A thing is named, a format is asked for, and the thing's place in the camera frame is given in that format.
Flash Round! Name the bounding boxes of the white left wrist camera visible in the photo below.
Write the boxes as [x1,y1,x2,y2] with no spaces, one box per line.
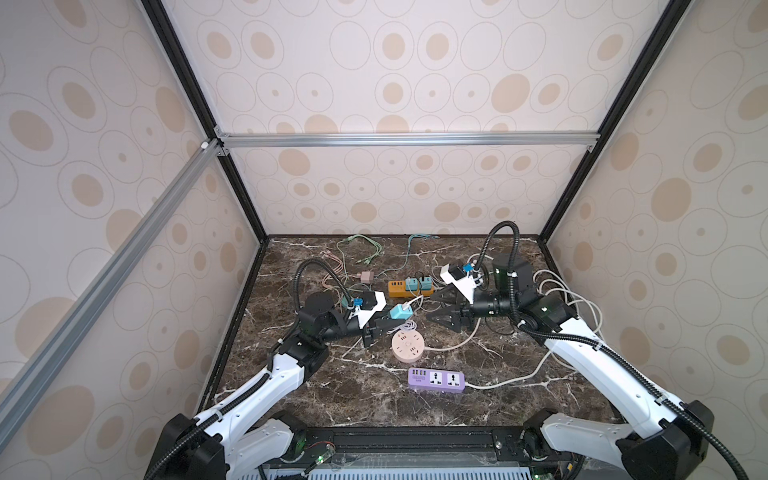
[351,291,386,329]

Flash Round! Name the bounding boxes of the purple power strip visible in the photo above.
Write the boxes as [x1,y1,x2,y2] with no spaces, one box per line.
[407,368,465,393]

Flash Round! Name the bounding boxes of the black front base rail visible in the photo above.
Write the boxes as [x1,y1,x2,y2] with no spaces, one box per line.
[157,424,674,480]

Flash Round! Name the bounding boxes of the aluminium rail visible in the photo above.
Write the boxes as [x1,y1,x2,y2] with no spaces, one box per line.
[222,131,600,149]
[1,139,223,449]

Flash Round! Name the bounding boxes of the teal cable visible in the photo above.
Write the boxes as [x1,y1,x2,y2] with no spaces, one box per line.
[389,233,439,277]

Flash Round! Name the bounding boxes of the back aluminium rail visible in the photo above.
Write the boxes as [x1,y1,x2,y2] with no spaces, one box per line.
[222,131,600,149]

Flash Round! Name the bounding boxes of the teal plug adapter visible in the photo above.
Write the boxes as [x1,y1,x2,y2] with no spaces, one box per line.
[389,303,413,320]
[404,277,420,292]
[418,276,433,292]

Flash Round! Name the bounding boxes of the round pink power strip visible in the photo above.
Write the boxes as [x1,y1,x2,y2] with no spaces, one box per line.
[391,330,425,364]

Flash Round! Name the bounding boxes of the left aluminium rail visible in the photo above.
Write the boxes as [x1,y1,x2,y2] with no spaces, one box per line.
[1,139,223,449]

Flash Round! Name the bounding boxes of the orange power strip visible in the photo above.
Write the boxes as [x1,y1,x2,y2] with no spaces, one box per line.
[388,277,435,299]

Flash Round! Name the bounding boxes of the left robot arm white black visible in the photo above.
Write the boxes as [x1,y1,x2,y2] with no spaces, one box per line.
[145,291,413,479]

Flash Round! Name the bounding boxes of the green cable bundle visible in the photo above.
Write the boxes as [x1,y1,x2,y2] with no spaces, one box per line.
[335,233,385,268]

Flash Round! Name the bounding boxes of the white power cord bundle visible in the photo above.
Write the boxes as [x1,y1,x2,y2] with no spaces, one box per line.
[422,254,607,391]

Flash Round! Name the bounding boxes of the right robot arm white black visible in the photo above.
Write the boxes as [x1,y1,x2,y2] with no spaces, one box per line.
[429,254,748,479]

